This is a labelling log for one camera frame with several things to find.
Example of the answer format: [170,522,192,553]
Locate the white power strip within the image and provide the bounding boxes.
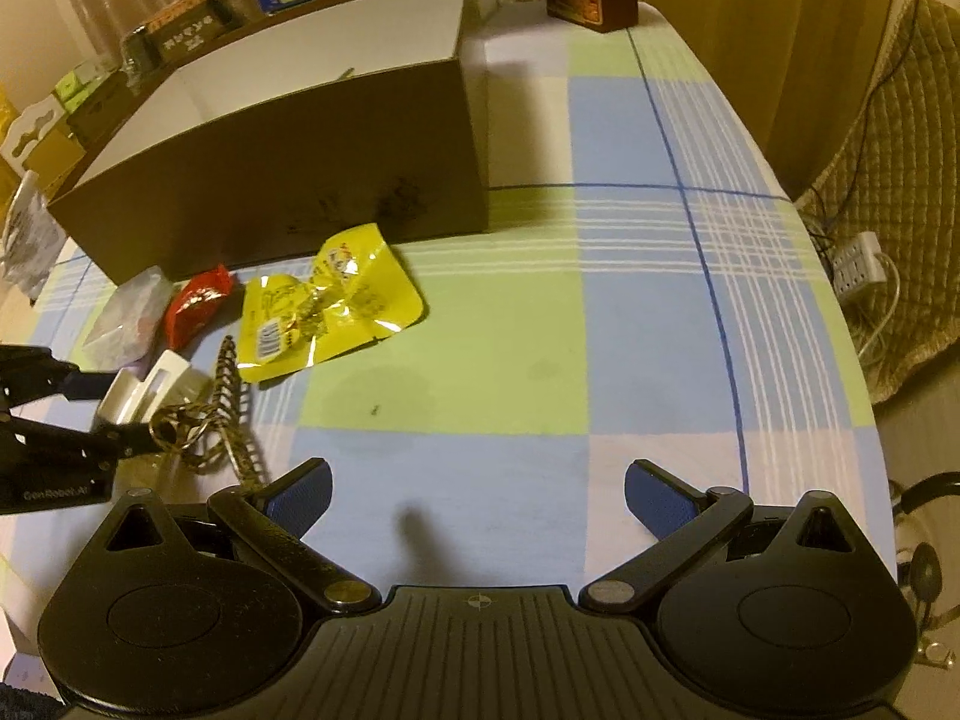
[831,231,882,305]

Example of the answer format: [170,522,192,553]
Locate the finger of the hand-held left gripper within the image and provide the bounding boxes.
[0,345,119,410]
[0,416,155,467]

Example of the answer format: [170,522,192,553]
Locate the dark green tin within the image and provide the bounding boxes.
[121,0,233,72]

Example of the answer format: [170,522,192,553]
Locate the green tissue packs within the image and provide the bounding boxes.
[54,60,121,110]

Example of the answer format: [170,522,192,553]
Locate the clear floss pick box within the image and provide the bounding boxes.
[79,266,181,368]

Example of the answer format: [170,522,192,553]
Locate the red snack packet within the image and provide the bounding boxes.
[163,264,235,350]

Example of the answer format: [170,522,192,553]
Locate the black cable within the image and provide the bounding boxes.
[810,0,938,256]

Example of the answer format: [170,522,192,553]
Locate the yellow curtain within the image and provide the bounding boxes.
[637,0,938,200]

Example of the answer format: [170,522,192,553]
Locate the silver foil bag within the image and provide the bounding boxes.
[0,172,65,286]

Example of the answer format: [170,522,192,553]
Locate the black headset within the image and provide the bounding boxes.
[892,471,960,616]

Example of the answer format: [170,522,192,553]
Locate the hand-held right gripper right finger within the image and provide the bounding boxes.
[577,457,863,616]

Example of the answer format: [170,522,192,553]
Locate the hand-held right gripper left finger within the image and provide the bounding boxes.
[94,457,383,616]

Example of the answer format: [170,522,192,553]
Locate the quilted chair cushion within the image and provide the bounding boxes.
[795,0,960,398]

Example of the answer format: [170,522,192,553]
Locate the white cable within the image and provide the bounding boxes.
[855,251,901,368]

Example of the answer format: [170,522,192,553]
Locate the yellow snack packet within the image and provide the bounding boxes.
[238,223,427,387]

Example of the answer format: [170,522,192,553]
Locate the plaid cloth covered desktop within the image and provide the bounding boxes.
[0,4,897,683]

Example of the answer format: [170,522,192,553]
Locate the plain cardboard box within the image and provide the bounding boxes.
[22,124,87,188]

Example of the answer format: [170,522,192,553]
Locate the small white holder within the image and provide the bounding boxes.
[94,349,215,428]

